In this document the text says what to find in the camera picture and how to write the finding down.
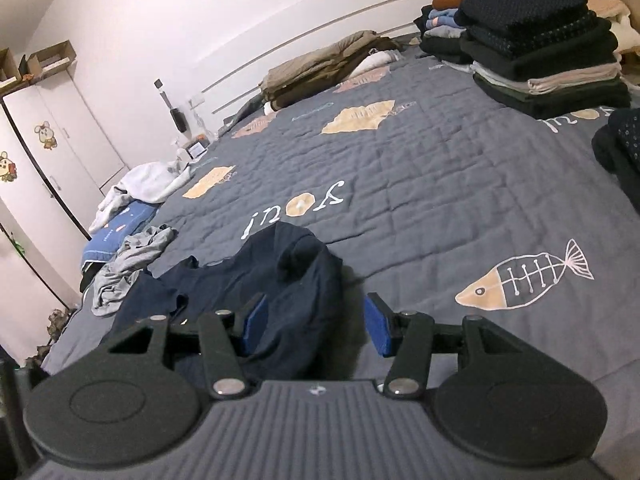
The white crumpled garment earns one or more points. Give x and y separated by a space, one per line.
145 180

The brown-topped clothes stack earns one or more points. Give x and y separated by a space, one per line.
440 20

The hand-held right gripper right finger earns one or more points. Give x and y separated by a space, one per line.
379 325

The stack of dark folded clothes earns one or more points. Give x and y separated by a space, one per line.
540 35

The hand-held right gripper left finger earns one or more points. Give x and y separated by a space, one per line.
255 327

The dark dotted folded garment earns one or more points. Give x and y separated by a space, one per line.
622 145

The grey crumpled garment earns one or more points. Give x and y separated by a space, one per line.
135 255

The navy blue garment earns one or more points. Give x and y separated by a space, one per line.
295 280

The small bedside device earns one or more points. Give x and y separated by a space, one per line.
196 149

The blue printed cloth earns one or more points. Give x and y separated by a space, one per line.
120 225

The white headboard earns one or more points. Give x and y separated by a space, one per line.
325 25

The white pillow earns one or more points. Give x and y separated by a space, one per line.
375 62

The olive folded blanket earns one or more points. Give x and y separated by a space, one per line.
320 67

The grey fish print bedspread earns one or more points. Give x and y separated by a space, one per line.
425 185

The cartoon animal sticker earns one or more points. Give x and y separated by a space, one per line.
7 166
46 135

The black hanging tool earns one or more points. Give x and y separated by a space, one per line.
177 117

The white wardrobe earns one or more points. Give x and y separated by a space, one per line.
60 170

